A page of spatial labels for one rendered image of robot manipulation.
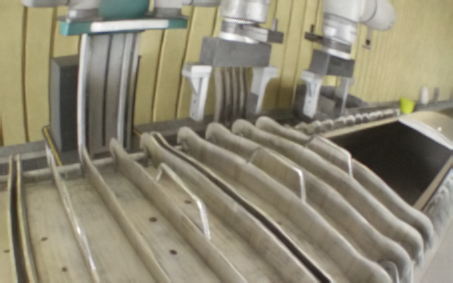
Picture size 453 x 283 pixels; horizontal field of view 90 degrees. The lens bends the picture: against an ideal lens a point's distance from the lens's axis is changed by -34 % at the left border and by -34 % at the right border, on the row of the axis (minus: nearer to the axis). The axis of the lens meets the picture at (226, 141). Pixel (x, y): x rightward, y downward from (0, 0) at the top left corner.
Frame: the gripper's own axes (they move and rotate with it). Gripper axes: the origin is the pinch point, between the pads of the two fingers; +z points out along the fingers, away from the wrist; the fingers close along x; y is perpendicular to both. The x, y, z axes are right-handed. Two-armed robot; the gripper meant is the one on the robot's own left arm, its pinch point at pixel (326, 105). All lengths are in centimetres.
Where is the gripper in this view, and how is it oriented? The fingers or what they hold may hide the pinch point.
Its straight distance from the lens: 76.2
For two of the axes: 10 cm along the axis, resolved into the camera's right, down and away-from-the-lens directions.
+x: 7.9, -1.4, 6.0
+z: -1.5, 9.0, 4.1
